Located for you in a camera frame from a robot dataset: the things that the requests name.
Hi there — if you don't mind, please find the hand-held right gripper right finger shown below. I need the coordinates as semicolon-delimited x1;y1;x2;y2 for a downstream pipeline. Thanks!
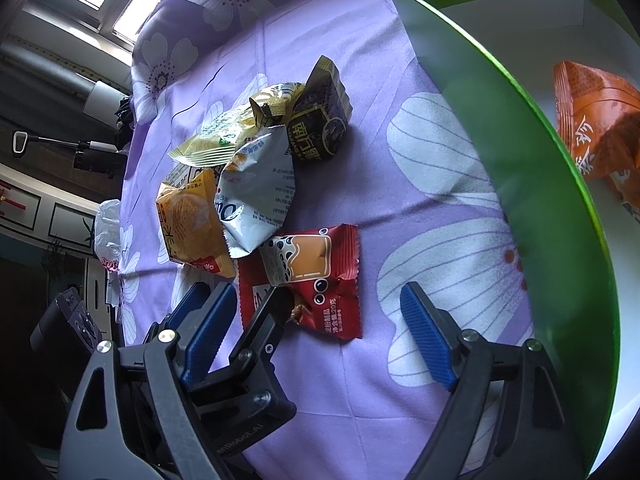
399;281;588;480

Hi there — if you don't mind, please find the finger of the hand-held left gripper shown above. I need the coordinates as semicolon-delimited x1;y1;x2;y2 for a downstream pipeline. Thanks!
227;287;294;386
145;282;211;343

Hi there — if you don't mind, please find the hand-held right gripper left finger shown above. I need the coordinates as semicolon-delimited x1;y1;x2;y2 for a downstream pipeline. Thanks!
59;282;238;480

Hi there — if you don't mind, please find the red snack packet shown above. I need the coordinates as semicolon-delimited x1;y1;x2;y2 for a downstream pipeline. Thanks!
237;223;363;342

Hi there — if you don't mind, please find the yellow green snack packet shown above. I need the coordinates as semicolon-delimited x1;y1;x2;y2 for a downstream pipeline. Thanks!
167;105;261;168

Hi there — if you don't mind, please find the green cardboard box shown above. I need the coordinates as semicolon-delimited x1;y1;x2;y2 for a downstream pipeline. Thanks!
381;0;640;480

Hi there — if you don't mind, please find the orange yellow snack packet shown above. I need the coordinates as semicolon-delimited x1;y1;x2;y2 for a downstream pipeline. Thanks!
155;167;237;279

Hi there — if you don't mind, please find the white red plastic bag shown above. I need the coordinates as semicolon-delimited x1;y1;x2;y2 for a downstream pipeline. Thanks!
94;199;123;273

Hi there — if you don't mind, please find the white blue snack packet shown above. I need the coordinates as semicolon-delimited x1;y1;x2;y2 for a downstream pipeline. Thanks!
215;125;298;259

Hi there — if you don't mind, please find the purple floral cloth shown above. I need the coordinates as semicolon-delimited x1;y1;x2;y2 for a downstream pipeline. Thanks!
117;0;538;480

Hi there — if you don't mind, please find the black snack packet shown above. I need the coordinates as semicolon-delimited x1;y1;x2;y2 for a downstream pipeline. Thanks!
286;56;353;163

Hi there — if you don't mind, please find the golden snack packet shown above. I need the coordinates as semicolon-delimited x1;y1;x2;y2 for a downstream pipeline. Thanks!
248;82;306;128

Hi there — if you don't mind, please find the black camera stand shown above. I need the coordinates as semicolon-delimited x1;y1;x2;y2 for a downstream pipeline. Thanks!
12;130;128;178

